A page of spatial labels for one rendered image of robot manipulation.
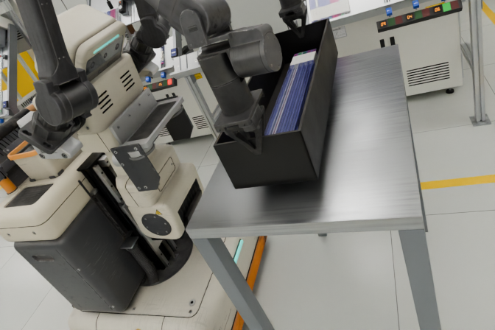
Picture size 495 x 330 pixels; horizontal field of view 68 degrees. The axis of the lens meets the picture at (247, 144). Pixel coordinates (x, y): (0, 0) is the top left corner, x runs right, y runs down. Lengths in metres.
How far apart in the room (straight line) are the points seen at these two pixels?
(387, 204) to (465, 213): 1.09
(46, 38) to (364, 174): 0.67
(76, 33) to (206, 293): 0.91
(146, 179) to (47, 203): 0.32
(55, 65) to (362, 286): 1.26
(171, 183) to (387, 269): 0.89
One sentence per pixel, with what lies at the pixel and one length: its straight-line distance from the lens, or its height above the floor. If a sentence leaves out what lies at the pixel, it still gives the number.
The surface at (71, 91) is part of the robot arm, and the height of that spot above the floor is 1.10.
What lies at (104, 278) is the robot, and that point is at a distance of 1.41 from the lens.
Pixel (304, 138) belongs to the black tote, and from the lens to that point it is 0.64.
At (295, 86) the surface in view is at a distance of 0.95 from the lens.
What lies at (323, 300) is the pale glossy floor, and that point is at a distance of 1.56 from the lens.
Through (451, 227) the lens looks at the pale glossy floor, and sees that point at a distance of 1.70.
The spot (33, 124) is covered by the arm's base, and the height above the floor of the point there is 1.06.
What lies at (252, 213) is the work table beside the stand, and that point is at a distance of 0.75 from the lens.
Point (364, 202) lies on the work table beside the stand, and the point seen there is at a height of 0.80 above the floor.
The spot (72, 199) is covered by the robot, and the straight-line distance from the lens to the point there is 1.31.
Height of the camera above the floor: 1.28
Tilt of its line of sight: 30 degrees down
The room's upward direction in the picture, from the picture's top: 24 degrees counter-clockwise
